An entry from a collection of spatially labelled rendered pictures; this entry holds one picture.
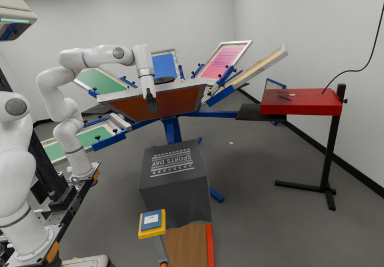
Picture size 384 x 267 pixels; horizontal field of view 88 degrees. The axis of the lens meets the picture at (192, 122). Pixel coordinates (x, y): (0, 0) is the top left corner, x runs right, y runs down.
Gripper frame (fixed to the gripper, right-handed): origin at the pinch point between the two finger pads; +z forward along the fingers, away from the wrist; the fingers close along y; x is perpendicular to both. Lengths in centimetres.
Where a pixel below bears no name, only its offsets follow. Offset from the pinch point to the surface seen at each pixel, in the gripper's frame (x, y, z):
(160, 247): -11, -5, 74
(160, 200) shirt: -11, -31, 60
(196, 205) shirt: 12, -36, 72
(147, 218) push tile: -14, -3, 53
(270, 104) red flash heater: 93, -77, 16
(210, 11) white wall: 138, -435, -203
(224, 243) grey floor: 31, -70, 134
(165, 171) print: -5, -39, 44
